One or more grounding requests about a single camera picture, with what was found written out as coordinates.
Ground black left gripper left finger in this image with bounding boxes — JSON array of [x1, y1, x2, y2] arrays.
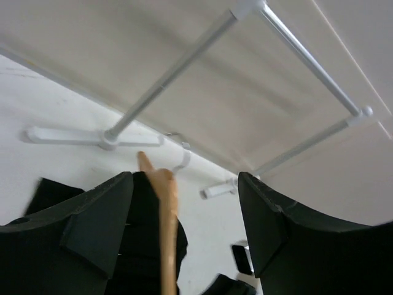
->
[[1, 172, 133, 294]]

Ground white metal clothes rack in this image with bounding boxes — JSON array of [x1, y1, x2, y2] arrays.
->
[[20, 0, 374, 200]]

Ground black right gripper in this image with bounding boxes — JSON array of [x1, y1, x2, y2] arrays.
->
[[231, 244, 254, 275]]

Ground wooden clothes hanger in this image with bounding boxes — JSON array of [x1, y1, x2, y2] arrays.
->
[[137, 132, 191, 295]]

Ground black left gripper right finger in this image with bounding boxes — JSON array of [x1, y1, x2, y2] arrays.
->
[[238, 172, 392, 294]]

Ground black trousers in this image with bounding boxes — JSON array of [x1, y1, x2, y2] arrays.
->
[[25, 172, 257, 294]]

